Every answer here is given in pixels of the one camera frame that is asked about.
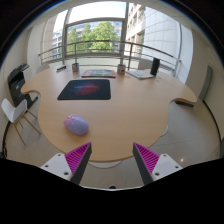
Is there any black mouse pad, red-blue print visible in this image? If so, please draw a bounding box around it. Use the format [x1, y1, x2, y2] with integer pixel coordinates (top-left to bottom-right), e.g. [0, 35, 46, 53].
[57, 78, 112, 101]

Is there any white and blue booklet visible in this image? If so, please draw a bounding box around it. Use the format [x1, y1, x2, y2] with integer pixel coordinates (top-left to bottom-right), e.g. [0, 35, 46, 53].
[125, 69, 156, 80]

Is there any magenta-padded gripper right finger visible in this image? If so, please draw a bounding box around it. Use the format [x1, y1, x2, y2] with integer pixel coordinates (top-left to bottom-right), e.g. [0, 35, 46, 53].
[132, 142, 184, 186]

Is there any black and white printer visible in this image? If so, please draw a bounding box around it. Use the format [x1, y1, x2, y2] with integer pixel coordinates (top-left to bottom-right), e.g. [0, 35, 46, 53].
[7, 63, 38, 108]

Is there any metal balcony railing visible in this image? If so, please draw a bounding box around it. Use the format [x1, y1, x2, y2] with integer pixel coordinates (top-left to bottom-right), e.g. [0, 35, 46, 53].
[37, 40, 182, 76]

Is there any black cylinder speaker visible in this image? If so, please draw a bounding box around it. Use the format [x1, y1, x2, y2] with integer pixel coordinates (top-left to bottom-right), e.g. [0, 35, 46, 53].
[149, 57, 161, 77]

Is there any red and blue magazine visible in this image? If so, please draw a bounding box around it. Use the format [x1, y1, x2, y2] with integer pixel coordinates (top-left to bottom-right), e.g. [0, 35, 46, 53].
[81, 69, 117, 79]

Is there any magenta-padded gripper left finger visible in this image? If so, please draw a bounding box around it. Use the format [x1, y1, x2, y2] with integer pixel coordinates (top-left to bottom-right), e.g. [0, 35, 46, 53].
[40, 142, 93, 185]

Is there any pink and lilac computer mouse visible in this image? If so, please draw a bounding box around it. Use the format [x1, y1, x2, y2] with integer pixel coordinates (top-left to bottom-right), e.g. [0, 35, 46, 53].
[63, 113, 90, 136]

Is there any white chair with wooden legs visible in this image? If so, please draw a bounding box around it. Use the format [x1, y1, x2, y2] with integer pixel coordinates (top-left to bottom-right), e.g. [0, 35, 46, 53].
[0, 98, 42, 147]

